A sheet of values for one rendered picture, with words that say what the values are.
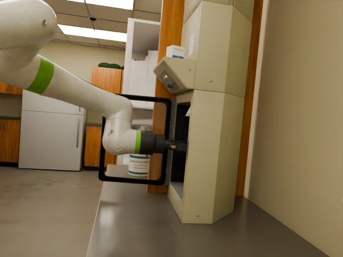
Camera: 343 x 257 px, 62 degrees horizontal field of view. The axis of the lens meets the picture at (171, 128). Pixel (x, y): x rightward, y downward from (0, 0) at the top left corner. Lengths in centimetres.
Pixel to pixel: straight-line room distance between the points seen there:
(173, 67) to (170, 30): 43
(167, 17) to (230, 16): 42
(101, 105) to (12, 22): 44
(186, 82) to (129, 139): 29
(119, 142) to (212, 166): 34
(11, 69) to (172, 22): 76
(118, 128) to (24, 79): 35
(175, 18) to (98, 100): 59
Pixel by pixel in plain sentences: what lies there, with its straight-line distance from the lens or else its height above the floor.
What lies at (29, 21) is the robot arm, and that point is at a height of 151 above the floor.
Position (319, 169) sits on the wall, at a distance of 109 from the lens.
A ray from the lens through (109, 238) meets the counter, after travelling 91.
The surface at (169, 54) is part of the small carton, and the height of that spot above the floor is 154.
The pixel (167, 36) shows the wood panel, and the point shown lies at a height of 167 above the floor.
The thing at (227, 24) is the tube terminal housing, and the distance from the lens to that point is 106.
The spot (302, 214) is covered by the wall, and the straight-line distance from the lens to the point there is 117.
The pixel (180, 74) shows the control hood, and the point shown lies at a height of 145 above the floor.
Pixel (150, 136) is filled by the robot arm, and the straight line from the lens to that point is 107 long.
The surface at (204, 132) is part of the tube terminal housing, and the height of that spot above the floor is 126.
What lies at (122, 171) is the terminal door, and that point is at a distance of 132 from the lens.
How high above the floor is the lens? 132
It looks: 3 degrees down
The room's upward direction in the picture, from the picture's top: 5 degrees clockwise
